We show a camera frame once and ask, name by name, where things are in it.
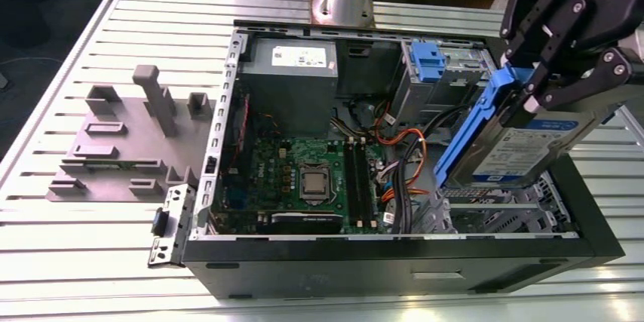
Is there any grey parts rack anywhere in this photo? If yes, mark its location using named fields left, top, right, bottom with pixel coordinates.
left=46, top=64, right=221, bottom=203

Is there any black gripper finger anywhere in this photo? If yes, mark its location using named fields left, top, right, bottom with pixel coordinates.
left=499, top=0, right=590, bottom=94
left=502, top=48, right=638, bottom=130

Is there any metal disk bay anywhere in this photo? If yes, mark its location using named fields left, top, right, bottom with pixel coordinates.
left=421, top=182, right=558, bottom=235

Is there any black PC case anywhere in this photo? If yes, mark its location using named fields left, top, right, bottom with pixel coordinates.
left=181, top=18, right=626, bottom=299

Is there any CPU socket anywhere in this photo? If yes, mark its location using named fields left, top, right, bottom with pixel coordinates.
left=297, top=161, right=338, bottom=204

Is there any green motherboard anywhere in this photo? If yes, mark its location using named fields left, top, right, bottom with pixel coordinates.
left=221, top=135, right=390, bottom=235

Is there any orange wire bundle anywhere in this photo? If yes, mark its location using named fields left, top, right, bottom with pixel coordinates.
left=375, top=99, right=430, bottom=210

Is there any green RAM stick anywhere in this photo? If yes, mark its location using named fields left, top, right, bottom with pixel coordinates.
left=83, top=159, right=142, bottom=170

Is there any black wire bundle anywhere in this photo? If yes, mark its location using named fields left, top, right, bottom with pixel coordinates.
left=393, top=103, right=478, bottom=233

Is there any grey power supply unit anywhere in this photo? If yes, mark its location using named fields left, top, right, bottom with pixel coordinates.
left=235, top=38, right=341, bottom=139

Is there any red black twisted wire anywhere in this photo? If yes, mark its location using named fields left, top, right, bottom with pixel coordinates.
left=227, top=94, right=253, bottom=175

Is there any blue plastic drive latch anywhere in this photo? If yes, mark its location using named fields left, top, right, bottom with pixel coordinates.
left=410, top=41, right=449, bottom=84

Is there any metal expansion slot bracket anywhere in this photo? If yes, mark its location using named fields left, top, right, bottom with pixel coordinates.
left=146, top=182, right=199, bottom=269

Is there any hard disk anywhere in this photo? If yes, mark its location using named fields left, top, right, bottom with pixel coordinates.
left=434, top=67, right=621, bottom=189

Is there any black RAM slot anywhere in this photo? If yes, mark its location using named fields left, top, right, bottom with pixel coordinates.
left=357, top=136, right=381, bottom=229
left=343, top=136, right=367, bottom=229

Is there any silver CPU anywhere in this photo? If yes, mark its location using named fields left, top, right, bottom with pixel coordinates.
left=302, top=171, right=330, bottom=192

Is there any metal drive cage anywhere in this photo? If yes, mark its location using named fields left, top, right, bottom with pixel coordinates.
left=391, top=38, right=499, bottom=129

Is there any black graphics card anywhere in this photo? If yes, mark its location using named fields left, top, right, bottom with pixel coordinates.
left=255, top=211, right=346, bottom=235

